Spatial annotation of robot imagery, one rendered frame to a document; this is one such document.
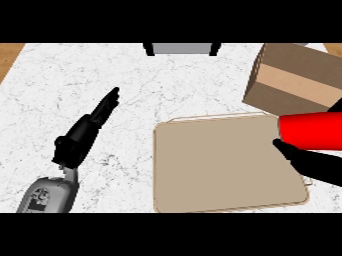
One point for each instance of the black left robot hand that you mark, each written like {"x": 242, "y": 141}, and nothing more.
{"x": 78, "y": 138}

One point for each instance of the red can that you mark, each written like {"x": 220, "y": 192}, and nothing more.
{"x": 322, "y": 130}

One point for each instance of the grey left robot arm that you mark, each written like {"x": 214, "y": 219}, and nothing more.
{"x": 50, "y": 195}

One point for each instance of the beige tray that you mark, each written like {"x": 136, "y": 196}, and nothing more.
{"x": 226, "y": 165}

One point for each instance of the brown cardboard box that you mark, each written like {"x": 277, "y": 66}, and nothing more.
{"x": 299, "y": 78}

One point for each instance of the grey appliance with black legs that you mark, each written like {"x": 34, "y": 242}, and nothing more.
{"x": 183, "y": 48}

